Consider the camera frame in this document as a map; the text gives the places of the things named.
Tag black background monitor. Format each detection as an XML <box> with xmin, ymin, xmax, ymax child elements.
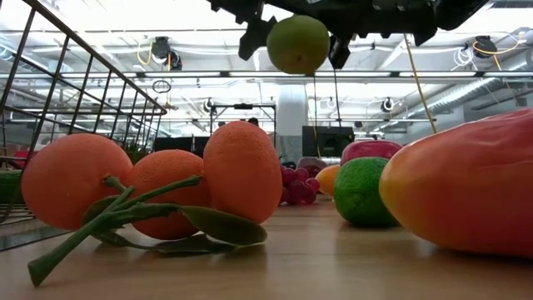
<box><xmin>301</xmin><ymin>125</ymin><xmax>356</xmax><ymax>158</ymax></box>

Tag yellow cable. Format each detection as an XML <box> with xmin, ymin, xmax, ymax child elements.
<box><xmin>401</xmin><ymin>32</ymin><xmax>438</xmax><ymax>135</ymax></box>

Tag background black rig frame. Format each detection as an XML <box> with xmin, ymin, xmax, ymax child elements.
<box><xmin>209</xmin><ymin>102</ymin><xmax>278</xmax><ymax>148</ymax></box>

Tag red orange mango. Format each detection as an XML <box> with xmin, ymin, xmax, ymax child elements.
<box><xmin>378</xmin><ymin>107</ymin><xmax>533</xmax><ymax>259</ymax></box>

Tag red grape bunch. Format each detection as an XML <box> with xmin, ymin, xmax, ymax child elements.
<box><xmin>279</xmin><ymin>165</ymin><xmax>321</xmax><ymax>207</ymax></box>

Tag green cucumber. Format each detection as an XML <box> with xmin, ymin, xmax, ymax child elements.
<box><xmin>0</xmin><ymin>169</ymin><xmax>24</xmax><ymax>205</ymax></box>

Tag bright red apple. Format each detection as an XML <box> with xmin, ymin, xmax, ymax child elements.
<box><xmin>340</xmin><ymin>139</ymin><xmax>404</xmax><ymax>167</ymax></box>

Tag orange cluster with leaves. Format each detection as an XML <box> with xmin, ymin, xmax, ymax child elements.
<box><xmin>21</xmin><ymin>120</ymin><xmax>284</xmax><ymax>288</ymax></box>

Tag yellow mango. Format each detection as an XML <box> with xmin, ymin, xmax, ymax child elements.
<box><xmin>315</xmin><ymin>164</ymin><xmax>343</xmax><ymax>198</ymax></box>

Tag dark red apple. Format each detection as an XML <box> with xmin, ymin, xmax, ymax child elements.
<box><xmin>296</xmin><ymin>156</ymin><xmax>329</xmax><ymax>178</ymax></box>

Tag grey rectangular mat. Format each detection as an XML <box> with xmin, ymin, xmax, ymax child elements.
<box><xmin>0</xmin><ymin>218</ymin><xmax>70</xmax><ymax>253</ymax></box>

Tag black partition screens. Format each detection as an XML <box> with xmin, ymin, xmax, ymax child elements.
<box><xmin>153</xmin><ymin>136</ymin><xmax>210</xmax><ymax>153</ymax></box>

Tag wire produce basket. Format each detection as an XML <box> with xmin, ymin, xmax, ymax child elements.
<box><xmin>0</xmin><ymin>0</ymin><xmax>168</xmax><ymax>226</ymax></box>

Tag light green lime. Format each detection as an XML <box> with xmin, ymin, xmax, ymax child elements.
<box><xmin>333</xmin><ymin>156</ymin><xmax>401</xmax><ymax>229</ymax></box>

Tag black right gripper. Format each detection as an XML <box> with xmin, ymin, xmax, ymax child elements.
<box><xmin>207</xmin><ymin>0</ymin><xmax>438</xmax><ymax>71</ymax></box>

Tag small potted green plant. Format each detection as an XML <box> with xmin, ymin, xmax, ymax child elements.
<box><xmin>124</xmin><ymin>146</ymin><xmax>147</xmax><ymax>164</ymax></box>

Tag olive green apple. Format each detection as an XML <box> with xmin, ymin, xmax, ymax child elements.
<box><xmin>266</xmin><ymin>14</ymin><xmax>331</xmax><ymax>78</ymax></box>

